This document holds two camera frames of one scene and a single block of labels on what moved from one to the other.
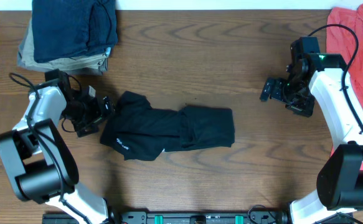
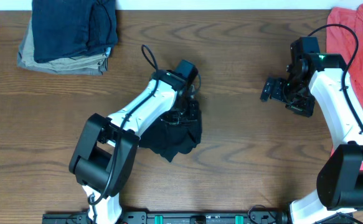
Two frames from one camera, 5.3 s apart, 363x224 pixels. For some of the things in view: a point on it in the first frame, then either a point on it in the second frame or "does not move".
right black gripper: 304,108 does not move
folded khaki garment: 86,61 does not move
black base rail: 180,217 does not move
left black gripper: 100,112 → 196,111
